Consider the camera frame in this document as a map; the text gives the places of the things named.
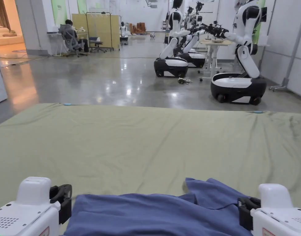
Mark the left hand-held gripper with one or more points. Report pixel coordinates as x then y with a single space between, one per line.
25 213

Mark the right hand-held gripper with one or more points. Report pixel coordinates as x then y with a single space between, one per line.
278 216

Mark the dark blue shirt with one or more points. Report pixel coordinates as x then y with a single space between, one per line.
152 213

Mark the bed with pale green sheet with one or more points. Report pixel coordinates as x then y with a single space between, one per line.
145 147

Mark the large white black humanoid robot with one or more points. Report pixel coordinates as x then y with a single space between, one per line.
241 81

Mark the white desk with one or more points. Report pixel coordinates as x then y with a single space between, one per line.
54 34

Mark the beige sofa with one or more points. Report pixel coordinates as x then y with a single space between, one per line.
6 36

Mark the yellow folding screen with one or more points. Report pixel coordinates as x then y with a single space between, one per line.
101 27

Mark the small white robot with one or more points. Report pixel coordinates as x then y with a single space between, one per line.
123 30

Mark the small robot dog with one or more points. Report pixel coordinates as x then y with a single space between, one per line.
153 35

